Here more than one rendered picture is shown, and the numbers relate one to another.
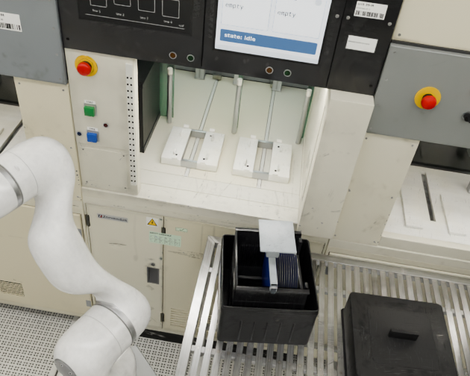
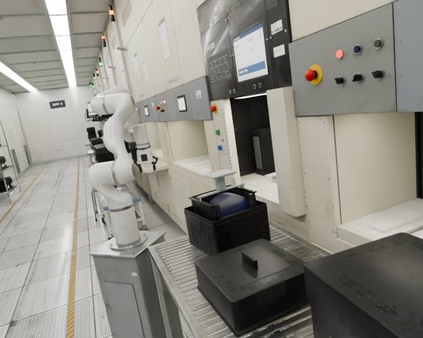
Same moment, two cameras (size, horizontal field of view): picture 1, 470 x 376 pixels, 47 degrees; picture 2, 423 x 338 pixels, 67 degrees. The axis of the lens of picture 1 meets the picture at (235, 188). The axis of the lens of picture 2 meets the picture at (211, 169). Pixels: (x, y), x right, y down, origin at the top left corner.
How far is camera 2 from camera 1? 164 cm
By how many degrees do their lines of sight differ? 65
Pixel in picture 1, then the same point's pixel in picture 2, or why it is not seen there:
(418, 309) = (290, 261)
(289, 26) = (254, 55)
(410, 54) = (297, 45)
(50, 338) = not seen: hidden behind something
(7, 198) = (99, 102)
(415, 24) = (299, 24)
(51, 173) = (117, 100)
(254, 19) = (244, 58)
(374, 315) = (254, 250)
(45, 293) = not seen: hidden behind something
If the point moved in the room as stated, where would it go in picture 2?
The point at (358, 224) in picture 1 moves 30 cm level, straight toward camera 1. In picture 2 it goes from (317, 209) to (244, 223)
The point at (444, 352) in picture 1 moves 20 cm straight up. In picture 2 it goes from (262, 284) to (253, 218)
